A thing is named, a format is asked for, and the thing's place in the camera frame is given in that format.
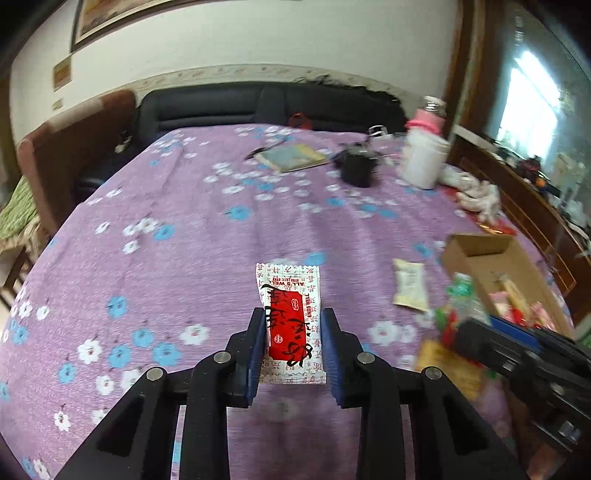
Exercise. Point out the green patterned cushion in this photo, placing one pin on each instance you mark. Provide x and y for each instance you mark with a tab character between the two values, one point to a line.
21	212

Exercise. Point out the brown upholstered chair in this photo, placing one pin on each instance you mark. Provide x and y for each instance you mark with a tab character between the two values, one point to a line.
69	138

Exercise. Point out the white cotton glove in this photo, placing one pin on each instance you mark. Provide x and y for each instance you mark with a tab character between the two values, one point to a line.
457	177
482	201

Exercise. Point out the yellow snack packet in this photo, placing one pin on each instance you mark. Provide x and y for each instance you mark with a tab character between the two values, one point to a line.
448	369

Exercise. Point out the red white printed snack packet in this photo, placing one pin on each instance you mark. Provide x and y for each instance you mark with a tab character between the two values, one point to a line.
291	323

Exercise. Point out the green snack packet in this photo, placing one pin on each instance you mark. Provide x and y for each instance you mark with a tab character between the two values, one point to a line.
464	295

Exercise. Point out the black cup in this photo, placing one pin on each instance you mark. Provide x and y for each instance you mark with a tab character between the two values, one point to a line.
358	166

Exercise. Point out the wooden framed etched mirror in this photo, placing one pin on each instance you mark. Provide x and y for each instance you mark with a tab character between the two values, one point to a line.
531	92

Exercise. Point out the red plastic bag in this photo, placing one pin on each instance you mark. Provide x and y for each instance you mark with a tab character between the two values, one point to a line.
489	226

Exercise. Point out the pink sleeved bottle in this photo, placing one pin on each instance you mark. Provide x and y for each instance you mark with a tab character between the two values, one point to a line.
427	122

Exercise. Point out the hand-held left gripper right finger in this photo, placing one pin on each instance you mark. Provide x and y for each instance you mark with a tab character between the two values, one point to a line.
333	360

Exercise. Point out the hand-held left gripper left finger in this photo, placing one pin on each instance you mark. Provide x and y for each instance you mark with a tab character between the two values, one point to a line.
256	360

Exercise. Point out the thin paperback book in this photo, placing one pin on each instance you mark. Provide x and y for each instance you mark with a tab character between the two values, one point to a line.
295	157

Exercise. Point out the small red bag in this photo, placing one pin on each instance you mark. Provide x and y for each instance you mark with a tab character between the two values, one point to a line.
300	121

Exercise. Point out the wall switch plate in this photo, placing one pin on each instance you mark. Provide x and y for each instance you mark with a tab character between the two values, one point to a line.
56	104

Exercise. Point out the black leather sofa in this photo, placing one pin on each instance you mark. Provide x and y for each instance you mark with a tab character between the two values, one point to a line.
207	106

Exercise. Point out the beige snack packet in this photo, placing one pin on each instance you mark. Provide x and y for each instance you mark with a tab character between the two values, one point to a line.
410	286

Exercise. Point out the small wall plaque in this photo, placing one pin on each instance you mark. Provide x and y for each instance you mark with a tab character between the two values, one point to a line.
62	73

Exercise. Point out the framed horse painting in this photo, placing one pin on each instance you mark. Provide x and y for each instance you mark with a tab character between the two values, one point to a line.
120	18

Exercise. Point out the shallow cardboard box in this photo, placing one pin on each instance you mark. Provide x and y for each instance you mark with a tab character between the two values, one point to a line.
480	249

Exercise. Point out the pile of assorted snack packets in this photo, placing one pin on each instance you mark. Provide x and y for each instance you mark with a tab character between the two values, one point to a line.
517	300

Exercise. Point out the black pen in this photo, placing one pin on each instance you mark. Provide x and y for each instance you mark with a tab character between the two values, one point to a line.
263	151

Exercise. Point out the brick pattern wooden counter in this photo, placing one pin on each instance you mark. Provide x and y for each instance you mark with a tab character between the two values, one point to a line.
531	207

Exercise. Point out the white plastic jar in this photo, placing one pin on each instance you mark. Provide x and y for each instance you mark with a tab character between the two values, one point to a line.
422	161

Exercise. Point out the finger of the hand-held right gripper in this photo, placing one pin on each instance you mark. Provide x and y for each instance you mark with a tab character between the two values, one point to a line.
475	344
512	326

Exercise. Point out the flat white box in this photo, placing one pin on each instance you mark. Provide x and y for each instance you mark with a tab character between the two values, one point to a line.
468	133

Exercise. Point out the clutter of small counter items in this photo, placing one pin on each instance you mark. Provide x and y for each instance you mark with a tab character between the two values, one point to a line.
545	175

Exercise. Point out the black garment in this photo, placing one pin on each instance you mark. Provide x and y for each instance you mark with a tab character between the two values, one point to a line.
351	85

